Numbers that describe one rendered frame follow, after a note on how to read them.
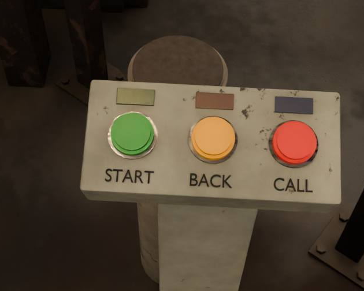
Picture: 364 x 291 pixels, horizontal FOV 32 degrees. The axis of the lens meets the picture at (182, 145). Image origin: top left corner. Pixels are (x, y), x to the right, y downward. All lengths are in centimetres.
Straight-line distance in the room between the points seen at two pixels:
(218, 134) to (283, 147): 6
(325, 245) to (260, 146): 66
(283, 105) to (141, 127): 14
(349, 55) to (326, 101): 93
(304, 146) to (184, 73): 22
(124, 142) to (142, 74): 18
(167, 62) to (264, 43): 79
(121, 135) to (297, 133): 16
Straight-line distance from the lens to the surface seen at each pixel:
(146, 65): 75
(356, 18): 164
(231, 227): 66
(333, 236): 124
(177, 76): 74
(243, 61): 148
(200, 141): 58
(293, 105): 61
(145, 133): 58
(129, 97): 60
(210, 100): 60
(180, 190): 58
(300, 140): 59
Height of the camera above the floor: 108
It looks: 55 degrees down
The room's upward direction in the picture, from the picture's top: 2 degrees clockwise
